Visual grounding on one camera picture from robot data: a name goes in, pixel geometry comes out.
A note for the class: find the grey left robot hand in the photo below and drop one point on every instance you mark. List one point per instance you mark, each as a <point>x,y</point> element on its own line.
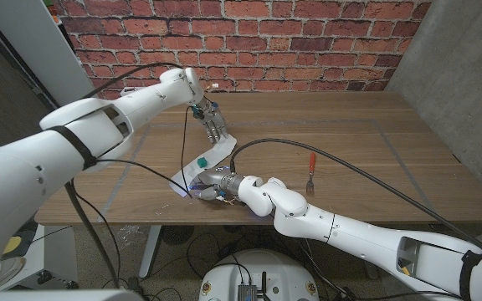
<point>213,121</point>

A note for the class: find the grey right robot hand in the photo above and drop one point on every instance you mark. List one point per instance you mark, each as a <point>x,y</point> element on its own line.
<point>220,177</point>

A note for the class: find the small green block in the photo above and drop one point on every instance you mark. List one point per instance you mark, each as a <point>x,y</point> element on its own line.
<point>201,162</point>

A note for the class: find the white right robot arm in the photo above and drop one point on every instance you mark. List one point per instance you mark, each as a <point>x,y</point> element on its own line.
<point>350,238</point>

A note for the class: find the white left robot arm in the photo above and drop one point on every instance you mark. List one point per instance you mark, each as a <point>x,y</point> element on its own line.
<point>36,167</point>

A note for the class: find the red brick printed backdrop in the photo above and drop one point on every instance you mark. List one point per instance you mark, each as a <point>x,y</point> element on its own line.
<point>266,42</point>

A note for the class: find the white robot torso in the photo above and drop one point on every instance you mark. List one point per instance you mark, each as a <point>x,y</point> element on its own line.
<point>257,267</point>

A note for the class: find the grey tape strip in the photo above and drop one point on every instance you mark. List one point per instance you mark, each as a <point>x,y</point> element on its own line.
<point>392,146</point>
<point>119,182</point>

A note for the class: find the white table leg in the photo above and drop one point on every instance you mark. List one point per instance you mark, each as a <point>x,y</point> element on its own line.
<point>149,255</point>

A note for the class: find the white upright panel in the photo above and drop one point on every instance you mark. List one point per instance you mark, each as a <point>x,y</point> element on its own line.
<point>27,33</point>

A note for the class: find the black yellow foot pedal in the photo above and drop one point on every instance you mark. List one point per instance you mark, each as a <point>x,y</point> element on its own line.
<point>11,244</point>

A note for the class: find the grey white sneaker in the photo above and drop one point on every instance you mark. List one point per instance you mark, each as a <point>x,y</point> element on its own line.
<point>13,271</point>

